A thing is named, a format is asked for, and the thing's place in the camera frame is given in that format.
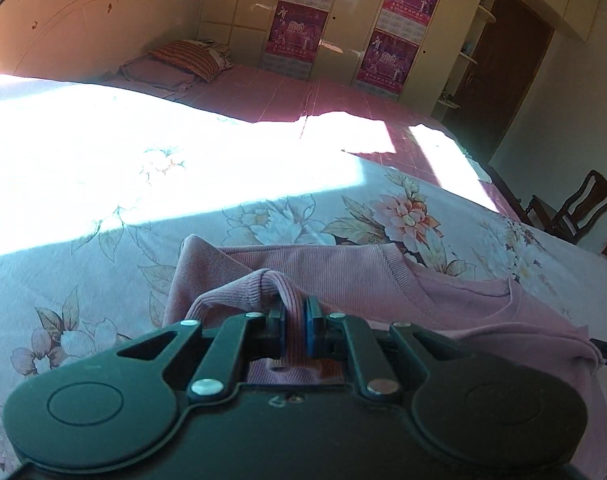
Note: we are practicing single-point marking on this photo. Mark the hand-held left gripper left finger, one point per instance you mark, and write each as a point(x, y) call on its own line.
point(283, 329)

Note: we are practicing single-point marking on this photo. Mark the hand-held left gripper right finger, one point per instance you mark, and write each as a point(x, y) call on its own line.
point(311, 325)

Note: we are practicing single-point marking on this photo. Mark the pink sweater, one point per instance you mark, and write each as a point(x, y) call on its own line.
point(373, 280)

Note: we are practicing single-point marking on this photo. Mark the wooden chair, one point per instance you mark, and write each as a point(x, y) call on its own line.
point(578, 210)

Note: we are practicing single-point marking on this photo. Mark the floral bed sheet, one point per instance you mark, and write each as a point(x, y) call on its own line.
point(133, 170)

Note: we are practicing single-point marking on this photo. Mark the white cloth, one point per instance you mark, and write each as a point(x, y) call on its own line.
point(478, 166)

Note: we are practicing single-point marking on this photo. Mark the pink checked bed sheet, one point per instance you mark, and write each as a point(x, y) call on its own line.
point(283, 95)

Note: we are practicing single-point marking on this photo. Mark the pink pillow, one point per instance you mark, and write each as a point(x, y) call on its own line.
point(156, 75)

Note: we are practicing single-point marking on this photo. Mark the striped pillow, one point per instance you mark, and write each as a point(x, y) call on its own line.
point(191, 57)

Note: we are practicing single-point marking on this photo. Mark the dark wooden door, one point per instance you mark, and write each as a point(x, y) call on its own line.
point(498, 75)

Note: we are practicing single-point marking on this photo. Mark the cream corner shelf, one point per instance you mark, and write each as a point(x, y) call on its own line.
point(466, 55)

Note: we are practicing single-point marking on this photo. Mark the cream wardrobe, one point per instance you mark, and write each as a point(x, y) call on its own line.
point(353, 5)

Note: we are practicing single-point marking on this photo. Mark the wooden headboard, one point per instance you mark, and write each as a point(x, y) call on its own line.
point(83, 20)

